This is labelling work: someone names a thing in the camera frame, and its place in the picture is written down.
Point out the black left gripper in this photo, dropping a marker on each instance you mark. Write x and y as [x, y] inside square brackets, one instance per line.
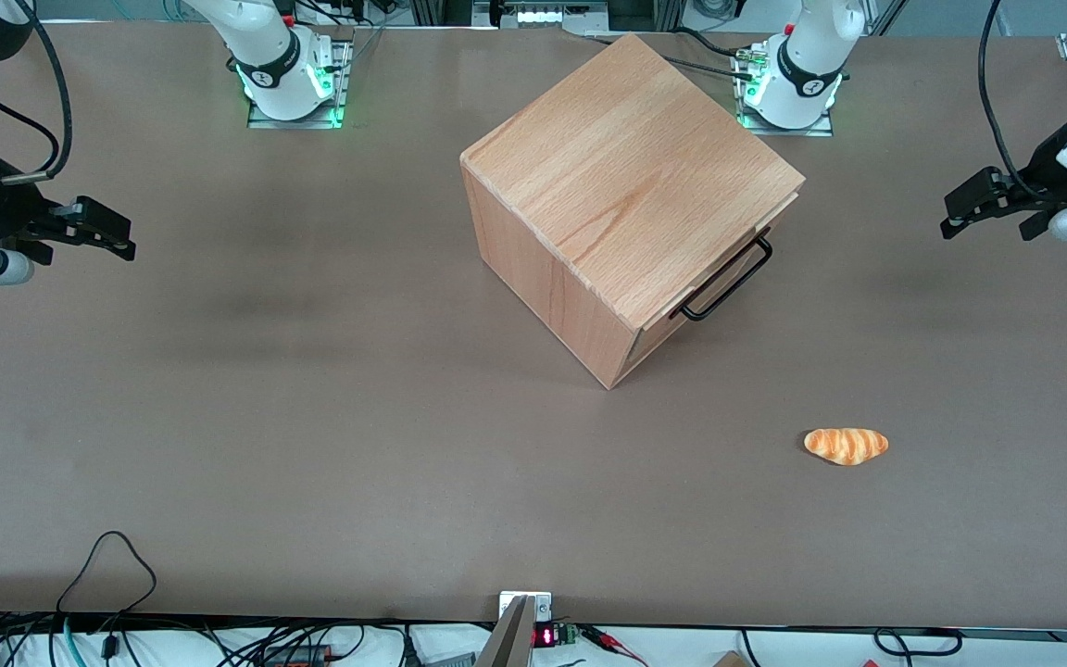
[1040, 174]

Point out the wooden drawer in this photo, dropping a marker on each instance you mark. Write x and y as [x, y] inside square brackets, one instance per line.
[654, 335]

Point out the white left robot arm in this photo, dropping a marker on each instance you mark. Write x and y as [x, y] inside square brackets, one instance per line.
[811, 56]

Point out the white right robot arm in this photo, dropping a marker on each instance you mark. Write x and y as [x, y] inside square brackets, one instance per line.
[265, 56]

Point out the light wooden drawer cabinet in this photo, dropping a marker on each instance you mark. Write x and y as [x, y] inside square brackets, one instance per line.
[608, 157]

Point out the toy bread roll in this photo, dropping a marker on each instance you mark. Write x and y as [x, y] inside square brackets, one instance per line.
[847, 446]

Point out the orange black device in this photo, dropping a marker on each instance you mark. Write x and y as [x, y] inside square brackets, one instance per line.
[297, 658]

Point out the red black clip leads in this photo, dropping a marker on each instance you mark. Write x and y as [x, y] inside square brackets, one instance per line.
[612, 644]

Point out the red digit display module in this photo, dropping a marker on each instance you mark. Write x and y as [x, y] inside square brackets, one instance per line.
[552, 635]

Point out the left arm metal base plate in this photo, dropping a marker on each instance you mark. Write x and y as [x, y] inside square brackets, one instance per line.
[821, 125]

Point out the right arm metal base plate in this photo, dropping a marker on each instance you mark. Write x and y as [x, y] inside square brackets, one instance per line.
[344, 83]

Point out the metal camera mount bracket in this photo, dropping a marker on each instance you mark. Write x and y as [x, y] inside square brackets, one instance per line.
[522, 630]

